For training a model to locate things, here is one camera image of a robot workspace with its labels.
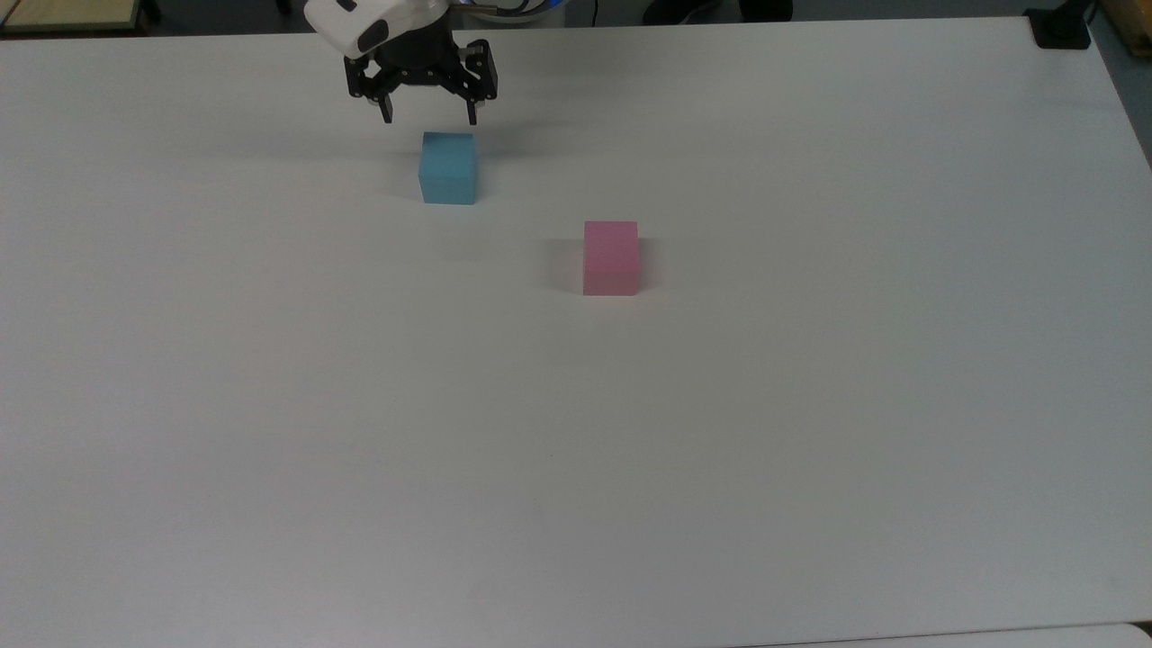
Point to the light wooden furniture edge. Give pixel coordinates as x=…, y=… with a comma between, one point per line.
x=1129, y=22

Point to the pink foam cube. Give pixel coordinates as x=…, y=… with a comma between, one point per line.
x=610, y=261

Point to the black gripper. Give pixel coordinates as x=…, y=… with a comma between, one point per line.
x=418, y=58

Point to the blue foam cube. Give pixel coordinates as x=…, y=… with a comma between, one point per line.
x=447, y=171

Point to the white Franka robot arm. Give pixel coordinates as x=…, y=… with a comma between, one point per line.
x=337, y=22

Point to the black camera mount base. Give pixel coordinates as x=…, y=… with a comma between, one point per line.
x=1062, y=27

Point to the tan wooden board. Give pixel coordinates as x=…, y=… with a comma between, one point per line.
x=67, y=13

